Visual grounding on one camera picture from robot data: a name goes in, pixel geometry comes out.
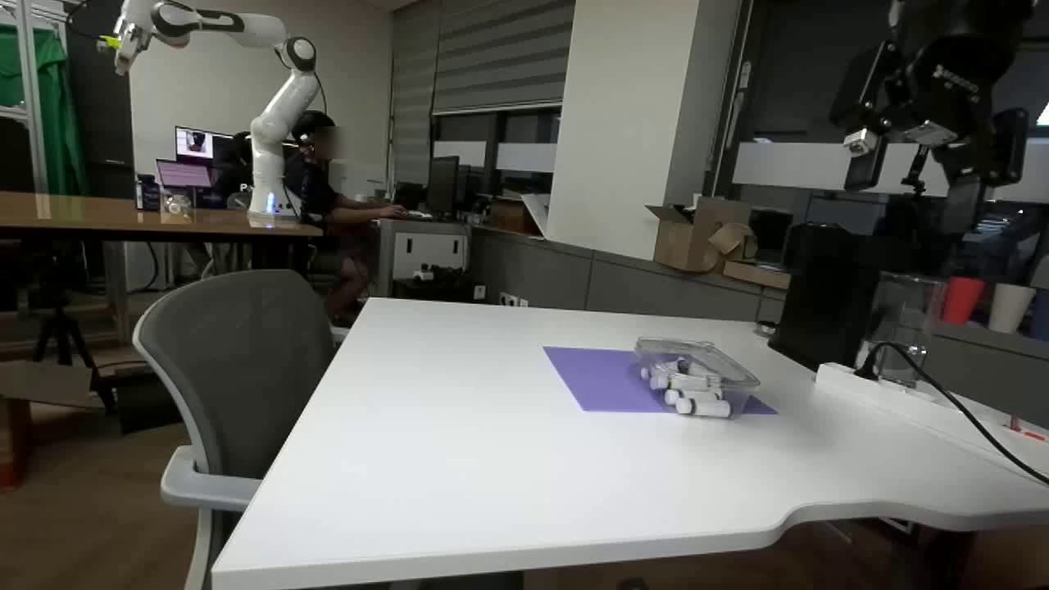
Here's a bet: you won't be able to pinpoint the black camera tripod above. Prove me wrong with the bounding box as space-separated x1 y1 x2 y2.
29 276 106 375

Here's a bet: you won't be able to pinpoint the gray desk partition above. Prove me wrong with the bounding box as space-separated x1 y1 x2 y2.
468 226 793 329

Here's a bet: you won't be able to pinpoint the pile of white small objects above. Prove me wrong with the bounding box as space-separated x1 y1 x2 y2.
632 333 763 422

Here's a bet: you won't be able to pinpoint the gray drawer cabinet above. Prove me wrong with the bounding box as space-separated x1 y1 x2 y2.
374 216 477 301

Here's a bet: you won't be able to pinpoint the clear bottle with black lid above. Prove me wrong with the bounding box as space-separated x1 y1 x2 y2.
869 270 947 388

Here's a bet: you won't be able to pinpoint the open cardboard box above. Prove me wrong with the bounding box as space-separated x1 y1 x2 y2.
647 198 762 277

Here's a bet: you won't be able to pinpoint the small lit monitor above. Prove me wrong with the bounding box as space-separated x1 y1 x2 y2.
171 122 223 168

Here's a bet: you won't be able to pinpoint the white clothes rack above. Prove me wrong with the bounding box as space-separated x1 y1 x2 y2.
0 0 71 198

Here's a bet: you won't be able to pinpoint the gray office chair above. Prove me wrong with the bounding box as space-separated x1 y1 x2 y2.
128 264 344 590

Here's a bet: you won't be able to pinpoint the white cup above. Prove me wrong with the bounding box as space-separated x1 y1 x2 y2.
986 277 1035 338

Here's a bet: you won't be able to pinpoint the laptop with purple screen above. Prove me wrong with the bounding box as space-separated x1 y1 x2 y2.
150 156 221 198

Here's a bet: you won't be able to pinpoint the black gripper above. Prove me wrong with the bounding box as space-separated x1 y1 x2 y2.
889 51 995 212

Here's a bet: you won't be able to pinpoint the black flat panel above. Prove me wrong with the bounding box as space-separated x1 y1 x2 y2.
769 220 879 369

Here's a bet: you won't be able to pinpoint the red cup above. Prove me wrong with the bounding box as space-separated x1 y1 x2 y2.
937 271 986 330

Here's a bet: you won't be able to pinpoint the long wooden table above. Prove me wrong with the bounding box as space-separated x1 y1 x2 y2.
0 186 328 245

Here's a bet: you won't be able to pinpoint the seated person in dark clothes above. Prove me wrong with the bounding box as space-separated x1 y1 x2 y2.
287 109 410 322

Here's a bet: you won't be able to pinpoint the clear plastic container lid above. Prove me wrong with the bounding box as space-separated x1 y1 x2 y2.
632 333 763 388

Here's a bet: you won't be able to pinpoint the purple mat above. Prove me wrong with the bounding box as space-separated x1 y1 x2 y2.
542 345 781 421

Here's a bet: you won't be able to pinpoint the gray window blinds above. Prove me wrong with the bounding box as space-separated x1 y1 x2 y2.
389 0 576 117

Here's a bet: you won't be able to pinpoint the white marker pen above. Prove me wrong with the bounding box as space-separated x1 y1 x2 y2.
668 369 728 401
641 359 681 390
666 390 736 422

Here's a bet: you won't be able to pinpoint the green cloth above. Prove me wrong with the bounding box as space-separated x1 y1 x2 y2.
0 23 89 200

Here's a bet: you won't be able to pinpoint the black power cable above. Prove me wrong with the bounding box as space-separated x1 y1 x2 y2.
855 338 1049 487

